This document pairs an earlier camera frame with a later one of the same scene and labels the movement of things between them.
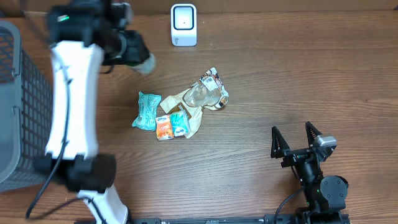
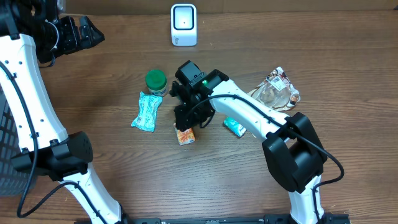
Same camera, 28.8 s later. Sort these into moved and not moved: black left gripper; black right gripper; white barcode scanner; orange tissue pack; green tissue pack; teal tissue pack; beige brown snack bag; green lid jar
Moved: black right gripper; green tissue pack; orange tissue pack; green lid jar; black left gripper; beige brown snack bag
Not moved: white barcode scanner; teal tissue pack
